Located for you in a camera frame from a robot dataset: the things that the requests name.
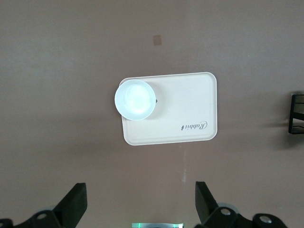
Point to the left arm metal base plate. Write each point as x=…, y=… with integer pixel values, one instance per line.
x=156, y=225

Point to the white bowl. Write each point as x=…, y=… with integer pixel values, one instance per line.
x=135, y=99

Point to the brown tape patch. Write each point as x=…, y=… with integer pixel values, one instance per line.
x=157, y=40

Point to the beige plastic tray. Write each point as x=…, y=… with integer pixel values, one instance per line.
x=185, y=99

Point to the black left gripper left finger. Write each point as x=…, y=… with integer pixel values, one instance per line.
x=66, y=211

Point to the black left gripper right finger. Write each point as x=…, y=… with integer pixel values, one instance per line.
x=209, y=209

